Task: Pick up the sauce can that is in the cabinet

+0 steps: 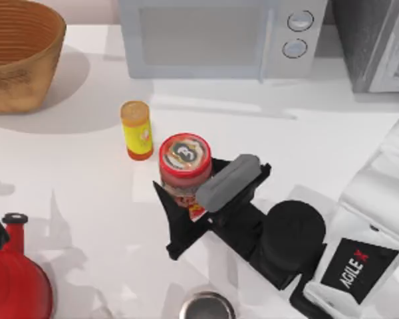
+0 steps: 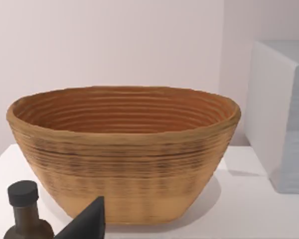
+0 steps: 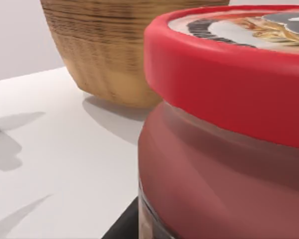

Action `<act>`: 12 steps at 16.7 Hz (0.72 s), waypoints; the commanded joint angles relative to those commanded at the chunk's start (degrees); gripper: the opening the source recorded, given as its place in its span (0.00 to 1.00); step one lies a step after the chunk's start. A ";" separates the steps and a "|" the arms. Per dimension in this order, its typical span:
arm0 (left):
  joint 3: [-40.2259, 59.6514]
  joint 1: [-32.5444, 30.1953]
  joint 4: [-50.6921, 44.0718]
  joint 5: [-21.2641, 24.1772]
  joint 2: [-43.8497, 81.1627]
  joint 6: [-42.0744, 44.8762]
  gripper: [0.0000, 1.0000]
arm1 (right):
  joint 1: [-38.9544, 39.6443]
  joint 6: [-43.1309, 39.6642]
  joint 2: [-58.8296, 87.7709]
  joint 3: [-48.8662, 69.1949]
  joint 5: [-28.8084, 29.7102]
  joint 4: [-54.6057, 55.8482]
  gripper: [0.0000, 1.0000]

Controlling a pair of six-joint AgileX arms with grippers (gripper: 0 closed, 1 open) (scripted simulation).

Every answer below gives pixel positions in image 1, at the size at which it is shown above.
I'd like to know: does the jar with red lid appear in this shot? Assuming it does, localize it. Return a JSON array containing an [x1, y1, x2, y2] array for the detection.
[[158, 132, 214, 223]]

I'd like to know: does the microwave door handle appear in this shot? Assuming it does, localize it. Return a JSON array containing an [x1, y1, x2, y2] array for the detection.
[[258, 7, 274, 84]]

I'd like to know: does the pale microwave oven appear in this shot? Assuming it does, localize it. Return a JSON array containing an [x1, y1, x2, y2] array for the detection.
[[116, 0, 329, 84]]

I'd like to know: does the round microwave knob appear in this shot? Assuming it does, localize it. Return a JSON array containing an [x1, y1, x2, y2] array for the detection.
[[287, 9, 315, 32], [281, 37, 309, 60]]

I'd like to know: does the metal cup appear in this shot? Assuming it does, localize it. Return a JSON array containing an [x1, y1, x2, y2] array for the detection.
[[179, 291, 236, 319]]

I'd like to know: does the woven brown basket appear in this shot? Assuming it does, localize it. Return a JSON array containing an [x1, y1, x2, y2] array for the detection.
[[0, 0, 68, 116]]

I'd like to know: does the yellow bottle with orange cap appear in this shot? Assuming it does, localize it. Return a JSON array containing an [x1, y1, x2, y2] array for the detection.
[[120, 100, 154, 163]]

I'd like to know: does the microwave oven door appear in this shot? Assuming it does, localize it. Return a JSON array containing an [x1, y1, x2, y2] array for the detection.
[[117, 0, 274, 80]]

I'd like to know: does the red kettle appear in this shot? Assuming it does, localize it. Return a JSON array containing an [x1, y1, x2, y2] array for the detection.
[[0, 212, 55, 319]]

